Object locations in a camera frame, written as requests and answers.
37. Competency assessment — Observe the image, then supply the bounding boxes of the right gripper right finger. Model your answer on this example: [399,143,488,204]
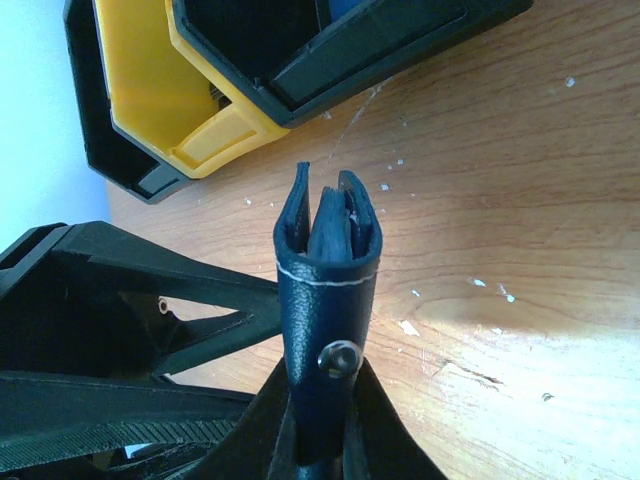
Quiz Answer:
[342,362,446,480]

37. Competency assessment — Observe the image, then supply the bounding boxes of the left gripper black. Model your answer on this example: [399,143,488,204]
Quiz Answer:
[1,221,281,479]

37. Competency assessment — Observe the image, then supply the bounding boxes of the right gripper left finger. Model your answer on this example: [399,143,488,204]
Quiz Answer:
[194,360,310,479]

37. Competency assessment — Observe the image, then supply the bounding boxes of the blue leather card holder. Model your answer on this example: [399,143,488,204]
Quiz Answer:
[273,162,383,479]

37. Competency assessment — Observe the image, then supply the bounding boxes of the yellow bin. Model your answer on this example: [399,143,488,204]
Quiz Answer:
[93,1,289,179]

